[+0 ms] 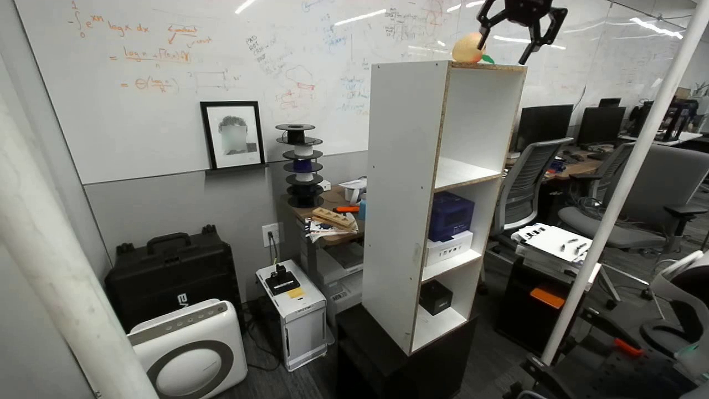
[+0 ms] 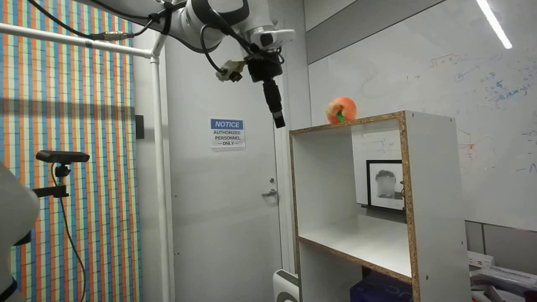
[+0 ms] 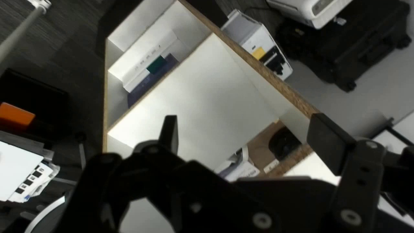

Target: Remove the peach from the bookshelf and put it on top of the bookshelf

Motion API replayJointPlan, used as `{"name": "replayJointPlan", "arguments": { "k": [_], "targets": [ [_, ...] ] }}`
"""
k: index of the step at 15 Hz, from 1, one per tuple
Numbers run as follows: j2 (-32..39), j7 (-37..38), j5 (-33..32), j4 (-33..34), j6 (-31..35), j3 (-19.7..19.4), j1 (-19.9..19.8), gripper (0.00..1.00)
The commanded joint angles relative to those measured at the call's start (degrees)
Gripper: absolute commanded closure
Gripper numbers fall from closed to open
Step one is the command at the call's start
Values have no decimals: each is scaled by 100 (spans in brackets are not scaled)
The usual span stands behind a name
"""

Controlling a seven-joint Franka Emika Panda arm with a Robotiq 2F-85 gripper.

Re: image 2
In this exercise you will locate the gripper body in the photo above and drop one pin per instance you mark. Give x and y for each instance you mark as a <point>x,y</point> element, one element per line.
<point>264,69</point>

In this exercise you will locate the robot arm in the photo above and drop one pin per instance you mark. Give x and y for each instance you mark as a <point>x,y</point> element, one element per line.
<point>197,16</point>

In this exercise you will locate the peach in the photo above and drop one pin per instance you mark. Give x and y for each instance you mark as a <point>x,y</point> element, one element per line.
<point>342,109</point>

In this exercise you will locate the white bookshelf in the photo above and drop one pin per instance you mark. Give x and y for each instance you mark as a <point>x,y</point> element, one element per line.
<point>436,201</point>

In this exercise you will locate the notice sign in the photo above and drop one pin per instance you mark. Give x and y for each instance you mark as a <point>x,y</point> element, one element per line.
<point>227,135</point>

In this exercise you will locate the white door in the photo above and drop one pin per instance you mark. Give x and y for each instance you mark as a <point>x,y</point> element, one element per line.
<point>222,218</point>

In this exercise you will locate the whiteboard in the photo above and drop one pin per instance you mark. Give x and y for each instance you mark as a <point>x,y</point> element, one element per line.
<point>440,84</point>

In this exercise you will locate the colourful striped backdrop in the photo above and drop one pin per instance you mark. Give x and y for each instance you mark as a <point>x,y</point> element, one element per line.
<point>84,105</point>

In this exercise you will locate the white appliance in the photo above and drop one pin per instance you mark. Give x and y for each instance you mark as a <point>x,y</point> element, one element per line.
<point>285,287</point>

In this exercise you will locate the blue box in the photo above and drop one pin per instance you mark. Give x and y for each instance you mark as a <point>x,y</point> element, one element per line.
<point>377,290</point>

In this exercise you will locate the white box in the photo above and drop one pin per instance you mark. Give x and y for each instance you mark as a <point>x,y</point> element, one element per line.
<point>479,260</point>

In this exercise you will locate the heap of white gear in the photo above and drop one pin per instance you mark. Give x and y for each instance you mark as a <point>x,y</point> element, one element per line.
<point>503,283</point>

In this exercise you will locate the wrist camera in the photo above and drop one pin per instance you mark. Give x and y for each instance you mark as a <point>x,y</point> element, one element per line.
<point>231,67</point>

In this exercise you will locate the black wall plate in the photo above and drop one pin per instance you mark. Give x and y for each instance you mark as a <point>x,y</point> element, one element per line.
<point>139,126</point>

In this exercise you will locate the white pipe frame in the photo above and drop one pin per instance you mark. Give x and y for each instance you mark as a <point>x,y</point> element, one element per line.
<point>161,167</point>

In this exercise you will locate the black picture frame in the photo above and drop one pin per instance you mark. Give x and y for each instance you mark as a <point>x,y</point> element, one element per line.
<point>384,184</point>

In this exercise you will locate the camera on mount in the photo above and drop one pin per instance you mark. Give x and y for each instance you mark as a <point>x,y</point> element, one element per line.
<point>63,157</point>

